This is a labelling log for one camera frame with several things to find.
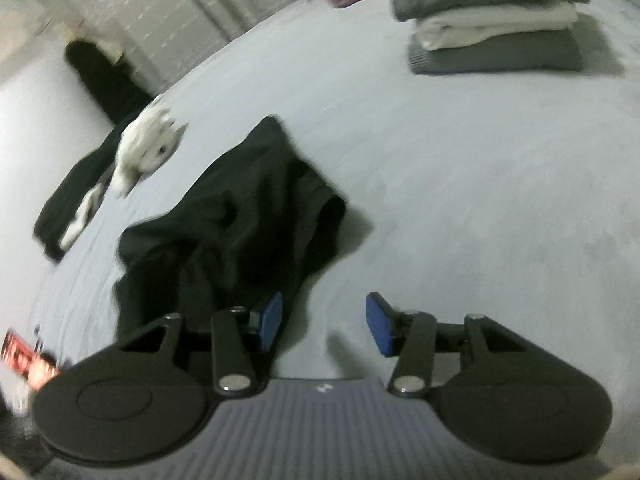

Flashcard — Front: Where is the black t-shirt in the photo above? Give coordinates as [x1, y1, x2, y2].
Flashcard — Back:
[114, 116, 346, 338]

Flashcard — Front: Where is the white cloth by black garment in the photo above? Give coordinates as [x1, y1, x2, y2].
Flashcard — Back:
[58, 183, 105, 252]

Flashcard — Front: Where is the white plush dog toy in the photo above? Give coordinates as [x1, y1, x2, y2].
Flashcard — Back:
[111, 104, 186, 196]

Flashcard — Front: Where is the black garment on bed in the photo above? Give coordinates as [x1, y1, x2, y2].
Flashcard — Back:
[32, 107, 143, 263]

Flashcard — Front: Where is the hanging black coat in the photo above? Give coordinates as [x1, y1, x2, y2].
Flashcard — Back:
[64, 40, 153, 125]

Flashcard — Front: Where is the folded white shirt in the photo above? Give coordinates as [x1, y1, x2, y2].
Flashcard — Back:
[414, 1, 578, 51]

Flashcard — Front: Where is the grey dotted curtain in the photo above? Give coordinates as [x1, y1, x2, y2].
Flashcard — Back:
[39, 0, 296, 92]

